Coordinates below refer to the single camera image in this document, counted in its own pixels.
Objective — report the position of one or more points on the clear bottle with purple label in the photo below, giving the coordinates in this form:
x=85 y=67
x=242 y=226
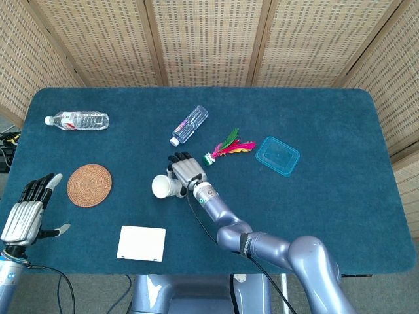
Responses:
x=191 y=125

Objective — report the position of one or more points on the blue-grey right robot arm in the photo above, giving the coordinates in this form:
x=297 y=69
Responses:
x=262 y=245

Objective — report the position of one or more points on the woven rattan screen panel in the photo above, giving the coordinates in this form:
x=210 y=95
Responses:
x=104 y=42
x=209 y=42
x=314 y=42
x=23 y=59
x=396 y=98

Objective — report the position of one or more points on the blue transparent plastic lid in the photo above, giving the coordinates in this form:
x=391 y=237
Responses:
x=277 y=156

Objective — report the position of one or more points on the colourful feather shuttlecock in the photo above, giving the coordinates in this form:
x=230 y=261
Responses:
x=229 y=147

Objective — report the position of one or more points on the white paper cup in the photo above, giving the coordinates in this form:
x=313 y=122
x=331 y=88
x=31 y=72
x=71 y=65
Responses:
x=160 y=186

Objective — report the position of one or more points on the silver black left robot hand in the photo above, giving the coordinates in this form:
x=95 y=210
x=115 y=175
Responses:
x=21 y=222

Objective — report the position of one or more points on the white table leg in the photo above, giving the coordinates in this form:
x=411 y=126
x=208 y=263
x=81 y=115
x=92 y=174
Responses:
x=284 y=288

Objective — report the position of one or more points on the white flat hinged case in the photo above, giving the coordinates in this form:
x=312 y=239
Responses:
x=141 y=243

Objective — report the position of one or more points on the brown woven round coaster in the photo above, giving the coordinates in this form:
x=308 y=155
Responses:
x=89 y=185

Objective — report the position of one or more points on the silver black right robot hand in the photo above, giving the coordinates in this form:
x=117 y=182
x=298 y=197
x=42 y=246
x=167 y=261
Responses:
x=188 y=170

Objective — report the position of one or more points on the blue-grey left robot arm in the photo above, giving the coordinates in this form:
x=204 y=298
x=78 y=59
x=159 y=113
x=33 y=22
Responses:
x=10 y=281

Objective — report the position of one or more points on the water bottle with red label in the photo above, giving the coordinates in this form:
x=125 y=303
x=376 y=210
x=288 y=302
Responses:
x=82 y=120

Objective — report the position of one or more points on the blue-grey robot torso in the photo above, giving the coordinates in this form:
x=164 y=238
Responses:
x=196 y=294

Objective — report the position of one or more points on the blue felt table cover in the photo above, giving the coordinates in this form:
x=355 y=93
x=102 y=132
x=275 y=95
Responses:
x=294 y=202

